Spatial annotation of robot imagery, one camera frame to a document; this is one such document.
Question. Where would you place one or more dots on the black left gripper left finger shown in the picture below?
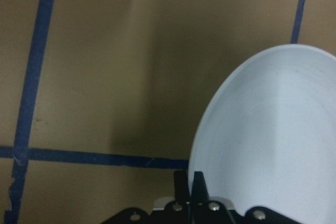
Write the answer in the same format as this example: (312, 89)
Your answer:
(176, 210)

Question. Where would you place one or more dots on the light blue plate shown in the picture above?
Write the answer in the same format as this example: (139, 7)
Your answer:
(267, 138)

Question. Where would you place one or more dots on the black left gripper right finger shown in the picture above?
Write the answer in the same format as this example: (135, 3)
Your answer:
(206, 210)

